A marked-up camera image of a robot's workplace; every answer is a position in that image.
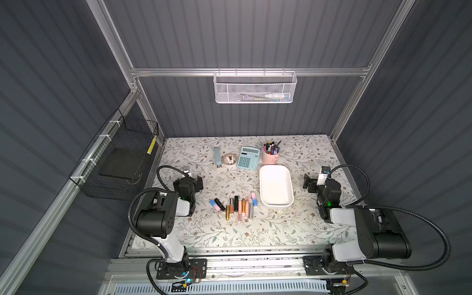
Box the black wire side basket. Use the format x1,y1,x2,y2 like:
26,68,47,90
70,111,159,201

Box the pink lip gloss tube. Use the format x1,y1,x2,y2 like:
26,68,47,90
238,200,244,222

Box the pink pen cup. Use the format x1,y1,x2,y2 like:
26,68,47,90
262,141,280,165

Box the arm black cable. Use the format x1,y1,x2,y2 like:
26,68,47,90
327,163,452,272
127,165,189,295

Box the teal calculator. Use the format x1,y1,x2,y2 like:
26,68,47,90
237,146,261,171

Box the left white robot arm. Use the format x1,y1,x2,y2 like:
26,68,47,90
127,176,204,265

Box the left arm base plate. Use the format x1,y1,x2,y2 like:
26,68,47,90
156,259,208,280

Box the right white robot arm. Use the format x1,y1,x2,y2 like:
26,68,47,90
302,174,412,274

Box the orange lip gloss silver cap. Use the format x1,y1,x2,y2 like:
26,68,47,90
229,197,235,214

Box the black lipstick tube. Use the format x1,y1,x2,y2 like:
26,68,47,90
214,198,226,211

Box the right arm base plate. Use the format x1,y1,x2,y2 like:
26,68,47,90
302,256,349,276

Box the small round dish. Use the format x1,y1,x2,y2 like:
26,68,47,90
222,153,238,166

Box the white storage box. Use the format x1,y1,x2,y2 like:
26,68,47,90
259,165,295,209

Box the white wire wall basket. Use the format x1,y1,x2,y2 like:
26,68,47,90
213,71,297,104

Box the black slim lipstick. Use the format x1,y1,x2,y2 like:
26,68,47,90
234,195,240,212

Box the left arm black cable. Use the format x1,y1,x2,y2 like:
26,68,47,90
127,165,189,295

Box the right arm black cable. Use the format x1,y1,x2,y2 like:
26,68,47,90
327,163,452,272

